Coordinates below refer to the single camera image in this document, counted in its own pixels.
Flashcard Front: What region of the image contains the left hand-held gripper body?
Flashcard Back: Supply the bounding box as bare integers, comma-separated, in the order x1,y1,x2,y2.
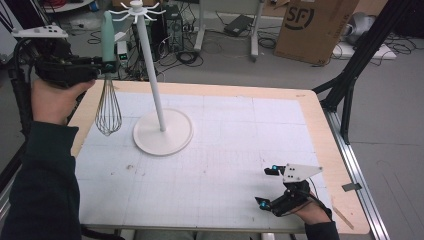
10,24,105,89

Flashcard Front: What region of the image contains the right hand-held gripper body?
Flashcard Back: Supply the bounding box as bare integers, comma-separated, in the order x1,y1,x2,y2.
271,163,324,218

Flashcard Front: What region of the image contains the green-handled wire whisk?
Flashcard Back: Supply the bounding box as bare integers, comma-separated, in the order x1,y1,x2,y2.
94,10,123,137

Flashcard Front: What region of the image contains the white hook stand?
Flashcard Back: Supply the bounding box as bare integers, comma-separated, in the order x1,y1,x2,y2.
108,0,194,157

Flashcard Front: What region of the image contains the person's right hand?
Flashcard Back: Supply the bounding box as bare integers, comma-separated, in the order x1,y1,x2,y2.
293,199,333,226

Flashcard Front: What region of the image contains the person's left hand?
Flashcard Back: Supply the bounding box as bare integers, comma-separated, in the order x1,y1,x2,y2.
30,79,96,126

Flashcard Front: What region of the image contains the white power supply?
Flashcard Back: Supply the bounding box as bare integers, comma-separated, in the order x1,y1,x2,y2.
116,40,130,66

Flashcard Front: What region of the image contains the thin wooden strip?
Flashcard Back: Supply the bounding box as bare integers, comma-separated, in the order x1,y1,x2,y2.
331,196,355,231

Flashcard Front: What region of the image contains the grey tape piece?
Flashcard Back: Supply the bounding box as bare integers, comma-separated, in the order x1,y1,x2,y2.
341,182,363,193

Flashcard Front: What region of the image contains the white grid mat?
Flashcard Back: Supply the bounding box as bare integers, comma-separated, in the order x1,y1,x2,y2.
74,91,333,231

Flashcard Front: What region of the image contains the black computer tower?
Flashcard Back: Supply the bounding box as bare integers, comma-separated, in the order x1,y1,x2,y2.
165,3,185,53

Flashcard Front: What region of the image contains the white metal table leg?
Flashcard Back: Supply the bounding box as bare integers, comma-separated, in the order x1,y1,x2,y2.
249,0,266,63
194,0,207,53

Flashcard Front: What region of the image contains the black flat device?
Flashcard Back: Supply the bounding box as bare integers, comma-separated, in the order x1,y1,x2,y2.
223,14,255,37

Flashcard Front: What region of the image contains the brown cardboard box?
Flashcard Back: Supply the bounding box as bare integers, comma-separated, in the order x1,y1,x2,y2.
273,0,361,66

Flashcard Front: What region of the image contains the white flat board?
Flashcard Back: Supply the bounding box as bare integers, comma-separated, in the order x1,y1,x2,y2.
331,42,398,61

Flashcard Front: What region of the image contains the grey rounded object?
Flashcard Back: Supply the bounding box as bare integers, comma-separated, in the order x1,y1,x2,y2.
344,12,377,45

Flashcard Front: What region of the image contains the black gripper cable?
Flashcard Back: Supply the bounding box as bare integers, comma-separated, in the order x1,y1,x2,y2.
8,38,36,136
307,177,334,218

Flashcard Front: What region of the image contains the aluminium rail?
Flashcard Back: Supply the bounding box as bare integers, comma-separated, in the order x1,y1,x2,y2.
322,108,391,240

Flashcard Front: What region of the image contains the black cable coil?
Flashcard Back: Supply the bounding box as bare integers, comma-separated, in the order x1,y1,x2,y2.
175,49,204,68

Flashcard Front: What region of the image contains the black metal frame stand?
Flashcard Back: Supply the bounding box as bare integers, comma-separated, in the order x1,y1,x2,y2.
312,0,416,145

